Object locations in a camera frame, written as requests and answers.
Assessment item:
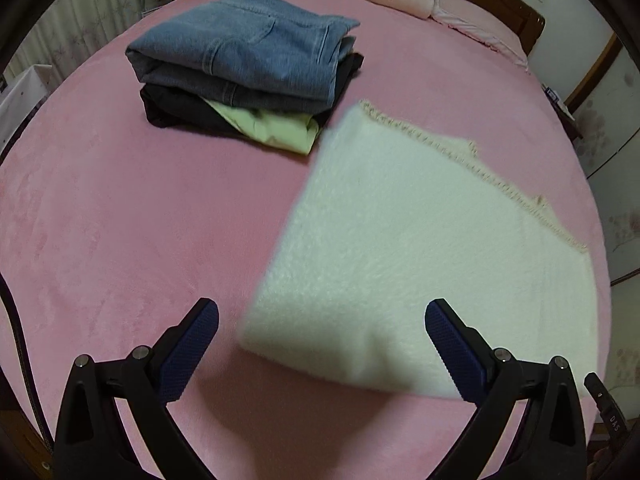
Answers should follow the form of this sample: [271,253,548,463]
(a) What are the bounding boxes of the black cable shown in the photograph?
[0,271,57,456]

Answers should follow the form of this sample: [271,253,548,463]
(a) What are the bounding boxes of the folded black garment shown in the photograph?
[140,84,333,141]

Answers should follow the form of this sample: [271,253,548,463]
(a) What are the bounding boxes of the folded blue jeans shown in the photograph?
[126,0,359,115]

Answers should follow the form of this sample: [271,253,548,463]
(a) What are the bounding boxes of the floral wardrobe door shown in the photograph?
[574,49,639,392]

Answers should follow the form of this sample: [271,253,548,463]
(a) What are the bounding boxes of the dark wooden nightstand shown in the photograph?
[547,98,584,142]

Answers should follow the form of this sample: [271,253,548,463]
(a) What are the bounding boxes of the pink pillow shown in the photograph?
[431,0,528,70]

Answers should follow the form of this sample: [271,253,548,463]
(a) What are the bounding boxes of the white curtain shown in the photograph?
[3,0,142,87]

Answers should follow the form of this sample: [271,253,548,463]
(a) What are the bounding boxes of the white fluffy cardigan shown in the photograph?
[239,102,599,398]

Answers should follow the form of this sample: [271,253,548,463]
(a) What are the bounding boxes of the folded light green garment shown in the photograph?
[204,99,321,155]

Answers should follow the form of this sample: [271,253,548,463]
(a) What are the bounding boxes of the items on nightstand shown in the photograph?
[541,84,565,107]

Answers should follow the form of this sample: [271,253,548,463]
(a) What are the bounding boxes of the pink bed sheet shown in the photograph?
[1,0,611,479]

